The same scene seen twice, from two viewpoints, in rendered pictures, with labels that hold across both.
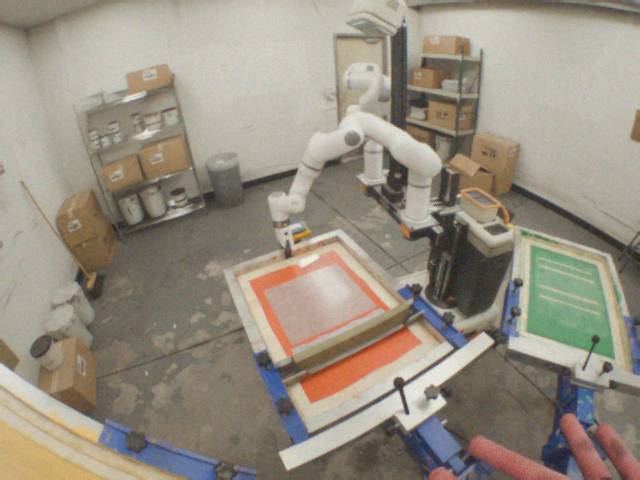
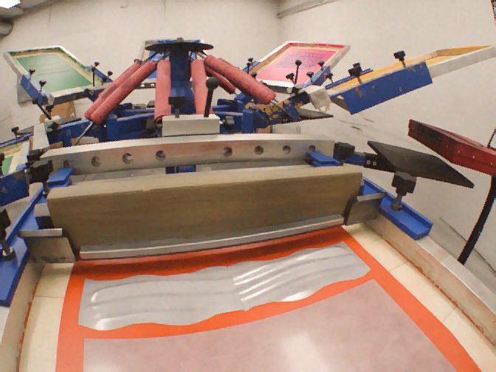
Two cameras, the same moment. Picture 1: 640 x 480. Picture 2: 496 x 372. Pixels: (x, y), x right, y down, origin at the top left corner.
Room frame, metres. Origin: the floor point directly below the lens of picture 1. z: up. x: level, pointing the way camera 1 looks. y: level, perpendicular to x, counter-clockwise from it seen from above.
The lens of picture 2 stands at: (0.78, -0.04, 1.17)
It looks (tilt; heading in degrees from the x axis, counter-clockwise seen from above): 25 degrees down; 183
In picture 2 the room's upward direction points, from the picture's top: 4 degrees clockwise
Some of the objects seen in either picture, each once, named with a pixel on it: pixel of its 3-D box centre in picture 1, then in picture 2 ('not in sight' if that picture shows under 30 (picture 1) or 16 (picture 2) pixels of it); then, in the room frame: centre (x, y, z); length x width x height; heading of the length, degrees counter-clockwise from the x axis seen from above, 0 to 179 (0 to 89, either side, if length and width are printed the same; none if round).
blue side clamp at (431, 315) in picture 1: (427, 317); (36, 235); (0.62, -0.35, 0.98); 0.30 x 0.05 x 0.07; 24
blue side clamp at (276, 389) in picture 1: (278, 393); (362, 200); (0.39, 0.16, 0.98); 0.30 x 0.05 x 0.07; 24
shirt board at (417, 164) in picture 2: not in sight; (330, 151); (-0.17, 0.23, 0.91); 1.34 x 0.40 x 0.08; 84
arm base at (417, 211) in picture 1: (420, 199); not in sight; (1.03, -0.42, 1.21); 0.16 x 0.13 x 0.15; 103
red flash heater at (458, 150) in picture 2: not in sight; (469, 150); (-0.10, 0.98, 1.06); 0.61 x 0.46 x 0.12; 84
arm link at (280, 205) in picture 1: (287, 206); not in sight; (1.05, 0.12, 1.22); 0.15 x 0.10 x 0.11; 86
